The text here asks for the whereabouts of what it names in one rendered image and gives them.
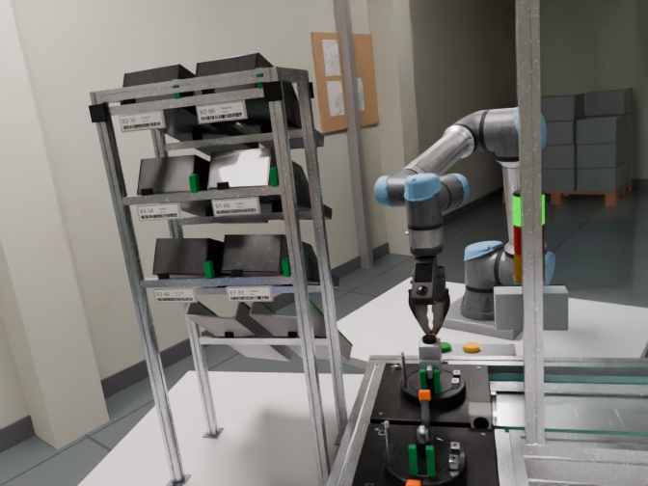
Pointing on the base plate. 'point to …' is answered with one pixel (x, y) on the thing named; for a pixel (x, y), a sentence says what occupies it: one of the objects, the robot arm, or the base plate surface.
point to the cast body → (430, 354)
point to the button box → (482, 350)
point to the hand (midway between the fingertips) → (431, 334)
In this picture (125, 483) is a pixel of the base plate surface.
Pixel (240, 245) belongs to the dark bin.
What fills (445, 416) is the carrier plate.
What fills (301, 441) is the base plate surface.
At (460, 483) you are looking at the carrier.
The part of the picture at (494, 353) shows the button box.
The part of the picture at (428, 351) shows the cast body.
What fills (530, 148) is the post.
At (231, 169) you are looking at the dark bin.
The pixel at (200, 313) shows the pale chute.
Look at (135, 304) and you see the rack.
